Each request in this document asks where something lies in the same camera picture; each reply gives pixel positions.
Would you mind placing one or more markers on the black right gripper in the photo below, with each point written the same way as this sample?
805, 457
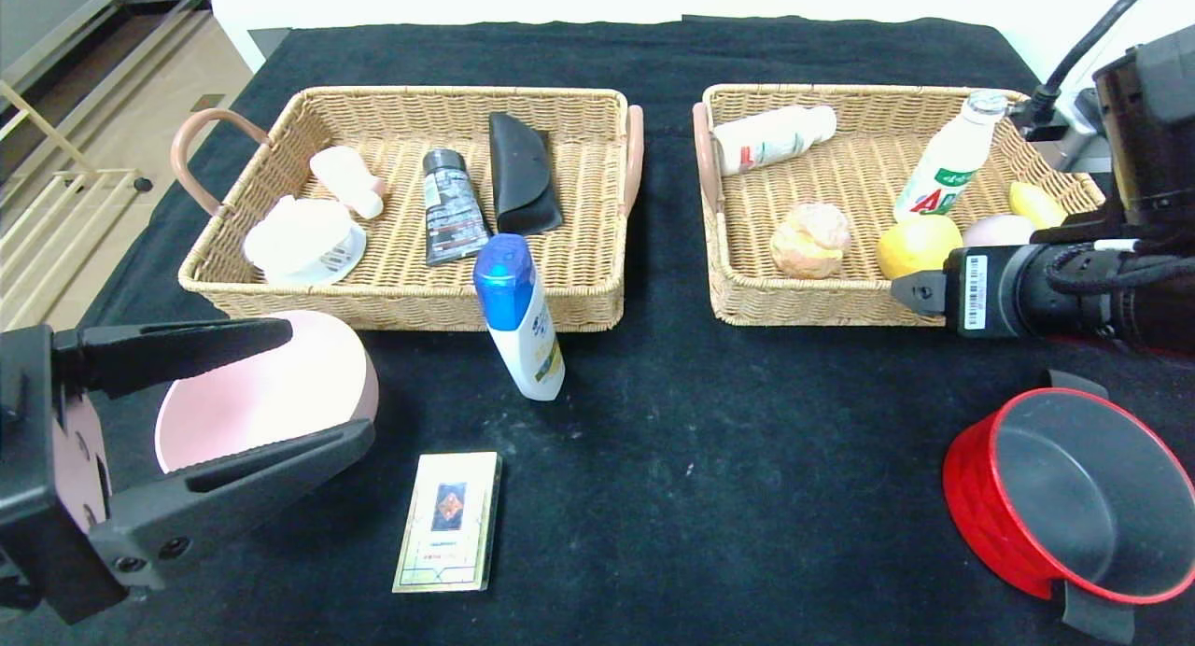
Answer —
972, 291

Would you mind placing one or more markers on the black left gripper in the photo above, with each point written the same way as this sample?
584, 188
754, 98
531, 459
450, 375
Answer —
49, 469

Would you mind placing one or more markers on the yellow lemon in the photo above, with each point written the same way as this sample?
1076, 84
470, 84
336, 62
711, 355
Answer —
917, 245

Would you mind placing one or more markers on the toy cream puff bun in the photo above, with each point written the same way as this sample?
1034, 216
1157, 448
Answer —
810, 242

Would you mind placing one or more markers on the white milk bottle silver cap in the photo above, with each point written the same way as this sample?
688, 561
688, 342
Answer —
948, 165

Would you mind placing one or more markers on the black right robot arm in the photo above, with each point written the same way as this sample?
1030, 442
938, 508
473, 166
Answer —
1158, 114

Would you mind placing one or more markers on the pale pink toy egg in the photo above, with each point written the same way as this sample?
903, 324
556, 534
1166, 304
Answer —
997, 231

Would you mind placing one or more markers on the pink bowl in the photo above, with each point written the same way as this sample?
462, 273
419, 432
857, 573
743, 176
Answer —
261, 394

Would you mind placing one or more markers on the yellow toy banana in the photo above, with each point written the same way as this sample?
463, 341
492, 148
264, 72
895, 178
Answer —
1034, 203

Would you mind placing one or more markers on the white bottle red green label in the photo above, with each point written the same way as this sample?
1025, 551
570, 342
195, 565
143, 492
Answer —
770, 140

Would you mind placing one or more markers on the white plastic soap dish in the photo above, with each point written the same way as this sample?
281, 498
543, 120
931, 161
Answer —
301, 238

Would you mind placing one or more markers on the dark table cloth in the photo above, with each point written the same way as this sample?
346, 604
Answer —
747, 497

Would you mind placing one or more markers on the white cabinet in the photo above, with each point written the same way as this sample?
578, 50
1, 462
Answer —
1036, 21

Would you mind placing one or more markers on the gold bordered card box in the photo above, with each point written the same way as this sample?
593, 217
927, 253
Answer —
448, 525

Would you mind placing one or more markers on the small pink lotion bottle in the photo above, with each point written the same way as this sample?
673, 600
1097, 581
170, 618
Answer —
344, 175

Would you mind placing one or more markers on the beige metal rack on wheels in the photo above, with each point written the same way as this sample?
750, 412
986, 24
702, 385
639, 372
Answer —
49, 129

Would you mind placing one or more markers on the black grey squeeze tube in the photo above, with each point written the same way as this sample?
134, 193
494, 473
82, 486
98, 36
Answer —
453, 210

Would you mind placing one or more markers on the white bottle blue cap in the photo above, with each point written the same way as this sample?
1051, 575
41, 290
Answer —
526, 347

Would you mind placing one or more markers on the black soft pouch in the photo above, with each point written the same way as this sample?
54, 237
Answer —
521, 177

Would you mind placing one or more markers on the white table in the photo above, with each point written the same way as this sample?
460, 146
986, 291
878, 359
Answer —
271, 2

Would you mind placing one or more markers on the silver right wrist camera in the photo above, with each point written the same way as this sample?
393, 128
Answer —
1094, 128

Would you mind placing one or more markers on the grey metal shelf frame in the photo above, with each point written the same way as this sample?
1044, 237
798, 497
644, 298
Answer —
47, 11

